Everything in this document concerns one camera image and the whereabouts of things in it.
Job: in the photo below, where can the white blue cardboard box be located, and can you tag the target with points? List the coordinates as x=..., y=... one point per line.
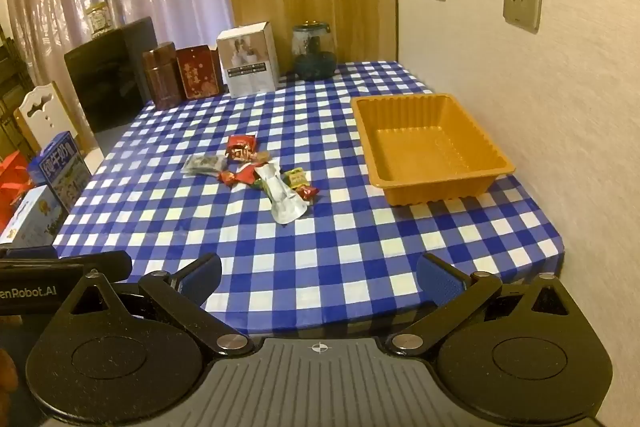
x=32, y=219

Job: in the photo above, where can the red tin box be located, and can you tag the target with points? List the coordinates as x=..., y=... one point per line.
x=199, y=74

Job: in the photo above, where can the orange plastic tray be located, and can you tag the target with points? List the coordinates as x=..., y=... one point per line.
x=415, y=147

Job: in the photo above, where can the glass jar with dark contents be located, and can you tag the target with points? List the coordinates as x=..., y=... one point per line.
x=314, y=57

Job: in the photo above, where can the grey snack bar packet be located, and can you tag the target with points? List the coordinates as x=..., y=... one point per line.
x=202, y=164

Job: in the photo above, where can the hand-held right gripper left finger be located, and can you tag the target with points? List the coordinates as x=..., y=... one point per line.
x=200, y=282

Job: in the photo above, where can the white pouch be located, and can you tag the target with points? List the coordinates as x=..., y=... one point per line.
x=282, y=202

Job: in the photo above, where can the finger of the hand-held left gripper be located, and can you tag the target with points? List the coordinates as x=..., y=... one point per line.
x=30, y=252
x=100, y=264

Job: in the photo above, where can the small red candy packet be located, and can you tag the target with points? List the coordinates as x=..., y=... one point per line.
x=307, y=193

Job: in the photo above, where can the brown tin canister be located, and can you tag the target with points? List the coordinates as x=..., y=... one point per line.
x=161, y=77

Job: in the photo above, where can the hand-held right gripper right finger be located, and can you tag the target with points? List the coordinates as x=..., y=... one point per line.
x=440, y=279

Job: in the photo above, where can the black appliance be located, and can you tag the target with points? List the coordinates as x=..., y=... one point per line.
x=107, y=77

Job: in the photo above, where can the large beige wall socket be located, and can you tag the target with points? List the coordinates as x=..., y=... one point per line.
x=522, y=0

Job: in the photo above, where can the dark wooden furniture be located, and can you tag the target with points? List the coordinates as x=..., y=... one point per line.
x=12, y=97

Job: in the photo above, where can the yellow green candy packet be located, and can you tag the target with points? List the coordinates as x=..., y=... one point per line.
x=296, y=177

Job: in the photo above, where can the blue white checkered tablecloth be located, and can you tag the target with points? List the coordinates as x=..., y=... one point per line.
x=325, y=232

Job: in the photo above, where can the small clear jar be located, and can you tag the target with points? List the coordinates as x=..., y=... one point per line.
x=99, y=21

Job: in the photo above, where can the white chair back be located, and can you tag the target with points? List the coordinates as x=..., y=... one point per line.
x=45, y=112

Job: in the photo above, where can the red patterned snack packet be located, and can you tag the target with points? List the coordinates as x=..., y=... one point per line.
x=242, y=147

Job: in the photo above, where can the green candy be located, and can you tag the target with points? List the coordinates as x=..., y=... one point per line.
x=258, y=182

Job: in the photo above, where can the blue milk carton box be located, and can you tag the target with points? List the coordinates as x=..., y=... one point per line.
x=62, y=172

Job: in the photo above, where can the plain red snack packet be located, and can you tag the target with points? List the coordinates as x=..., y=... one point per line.
x=245, y=177

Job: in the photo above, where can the brown candy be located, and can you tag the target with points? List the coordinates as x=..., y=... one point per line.
x=262, y=155

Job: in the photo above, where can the red bag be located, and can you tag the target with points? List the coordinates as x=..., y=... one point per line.
x=12, y=187

